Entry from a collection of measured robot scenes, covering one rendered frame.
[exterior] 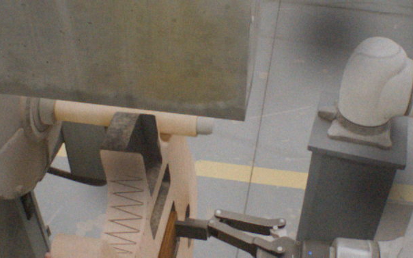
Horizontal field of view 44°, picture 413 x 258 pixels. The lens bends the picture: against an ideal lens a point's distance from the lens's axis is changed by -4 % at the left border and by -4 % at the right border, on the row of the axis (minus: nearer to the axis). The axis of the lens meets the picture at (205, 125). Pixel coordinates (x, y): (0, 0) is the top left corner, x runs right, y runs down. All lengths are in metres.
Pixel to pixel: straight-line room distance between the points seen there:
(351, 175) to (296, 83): 1.48
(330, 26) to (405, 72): 2.20
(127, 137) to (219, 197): 1.74
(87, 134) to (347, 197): 0.88
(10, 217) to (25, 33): 0.63
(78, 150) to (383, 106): 0.81
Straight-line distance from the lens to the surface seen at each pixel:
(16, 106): 0.65
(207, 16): 0.38
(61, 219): 2.25
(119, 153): 0.53
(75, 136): 0.99
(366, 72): 1.39
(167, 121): 0.63
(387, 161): 1.48
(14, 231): 1.05
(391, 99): 1.42
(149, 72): 0.41
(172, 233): 0.70
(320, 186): 1.58
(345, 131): 1.50
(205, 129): 0.62
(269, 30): 3.45
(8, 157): 0.66
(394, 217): 2.31
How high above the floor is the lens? 1.65
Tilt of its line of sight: 39 degrees down
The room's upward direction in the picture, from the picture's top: straight up
